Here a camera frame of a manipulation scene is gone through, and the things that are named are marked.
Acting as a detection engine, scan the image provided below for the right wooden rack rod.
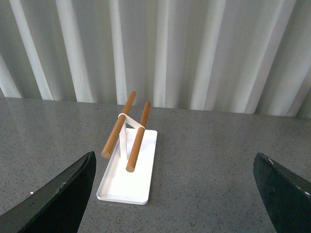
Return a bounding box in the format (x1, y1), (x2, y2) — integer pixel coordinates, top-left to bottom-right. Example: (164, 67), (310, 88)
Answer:
(126, 101), (151, 172)

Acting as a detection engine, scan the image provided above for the wooden rack rod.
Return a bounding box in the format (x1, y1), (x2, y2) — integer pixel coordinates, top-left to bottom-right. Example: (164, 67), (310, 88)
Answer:
(101, 91), (136, 159)
(126, 101), (151, 172)

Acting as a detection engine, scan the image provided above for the white towel rack stand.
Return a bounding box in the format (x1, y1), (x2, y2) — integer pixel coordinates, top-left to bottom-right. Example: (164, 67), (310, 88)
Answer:
(96, 113), (157, 205)

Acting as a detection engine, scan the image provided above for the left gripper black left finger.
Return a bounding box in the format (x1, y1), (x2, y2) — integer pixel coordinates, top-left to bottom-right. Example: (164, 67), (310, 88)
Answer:
(0, 151), (96, 233)

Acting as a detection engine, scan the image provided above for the white pleated curtain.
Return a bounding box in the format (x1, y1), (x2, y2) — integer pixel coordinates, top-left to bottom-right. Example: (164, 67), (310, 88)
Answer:
(0, 0), (311, 117)

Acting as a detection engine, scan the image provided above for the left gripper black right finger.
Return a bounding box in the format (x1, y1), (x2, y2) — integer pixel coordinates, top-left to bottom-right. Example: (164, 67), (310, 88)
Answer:
(253, 153), (311, 233)

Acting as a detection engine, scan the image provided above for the left wooden rack rod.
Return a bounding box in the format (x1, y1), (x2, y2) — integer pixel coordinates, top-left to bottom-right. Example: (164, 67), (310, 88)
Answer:
(101, 91), (136, 159)

